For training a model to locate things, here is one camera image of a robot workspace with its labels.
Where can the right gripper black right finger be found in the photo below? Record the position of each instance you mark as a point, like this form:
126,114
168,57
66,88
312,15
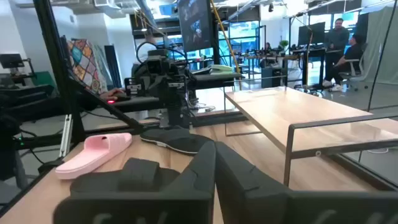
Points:
280,208

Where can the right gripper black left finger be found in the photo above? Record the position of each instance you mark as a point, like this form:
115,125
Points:
140,208

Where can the black slide sandal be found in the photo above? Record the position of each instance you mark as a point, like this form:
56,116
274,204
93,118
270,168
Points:
136,177

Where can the pink foam slide sandal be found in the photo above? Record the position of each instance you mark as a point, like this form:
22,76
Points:
93,155

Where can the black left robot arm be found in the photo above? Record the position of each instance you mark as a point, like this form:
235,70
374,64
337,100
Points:
175,105

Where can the black computer mouse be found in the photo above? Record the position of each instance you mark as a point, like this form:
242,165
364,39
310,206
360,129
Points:
119,98

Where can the person's hand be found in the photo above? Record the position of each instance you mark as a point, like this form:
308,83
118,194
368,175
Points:
110,93

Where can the black desk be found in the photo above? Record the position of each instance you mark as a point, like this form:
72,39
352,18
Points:
214,79

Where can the black slide with white stripe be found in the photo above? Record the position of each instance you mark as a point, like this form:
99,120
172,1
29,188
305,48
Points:
177,140

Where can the pale green box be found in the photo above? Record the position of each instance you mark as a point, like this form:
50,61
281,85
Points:
221,69

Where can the large black monitor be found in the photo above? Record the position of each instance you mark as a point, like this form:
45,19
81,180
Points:
196,25

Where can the person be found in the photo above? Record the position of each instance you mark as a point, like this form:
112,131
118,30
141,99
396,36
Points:
337,46
349,59
85,65

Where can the small black monitor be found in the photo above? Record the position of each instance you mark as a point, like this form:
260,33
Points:
12,60

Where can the grey office chair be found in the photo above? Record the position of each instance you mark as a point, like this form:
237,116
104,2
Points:
357,67

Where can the black desktop monitor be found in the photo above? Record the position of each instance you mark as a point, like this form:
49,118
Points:
312,33

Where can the grey-green curtain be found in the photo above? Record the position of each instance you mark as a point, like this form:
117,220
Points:
381,43

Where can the wooden shelf with metal frame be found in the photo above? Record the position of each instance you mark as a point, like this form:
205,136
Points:
295,112

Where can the black aluminium rig frame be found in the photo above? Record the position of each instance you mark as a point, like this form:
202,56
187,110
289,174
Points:
53,46

